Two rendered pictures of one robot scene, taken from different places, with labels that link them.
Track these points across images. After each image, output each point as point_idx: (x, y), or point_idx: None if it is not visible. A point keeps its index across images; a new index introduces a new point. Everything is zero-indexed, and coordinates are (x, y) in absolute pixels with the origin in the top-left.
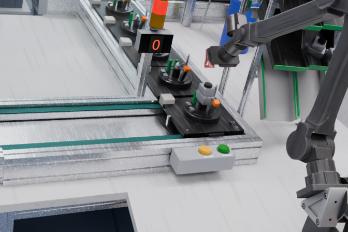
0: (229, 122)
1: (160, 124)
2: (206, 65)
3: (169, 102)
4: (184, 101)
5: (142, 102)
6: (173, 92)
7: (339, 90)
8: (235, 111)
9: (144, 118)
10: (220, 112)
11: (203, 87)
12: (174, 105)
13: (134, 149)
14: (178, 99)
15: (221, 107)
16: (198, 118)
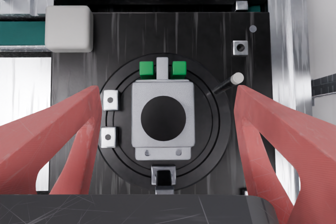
0: (242, 190)
1: (46, 104)
2: (71, 152)
3: (67, 50)
4: (135, 36)
5: (2, 16)
6: None
7: None
8: (310, 98)
9: (10, 70)
10: (226, 145)
11: (135, 127)
12: (85, 65)
13: None
14: (121, 22)
15: (258, 88)
16: (122, 178)
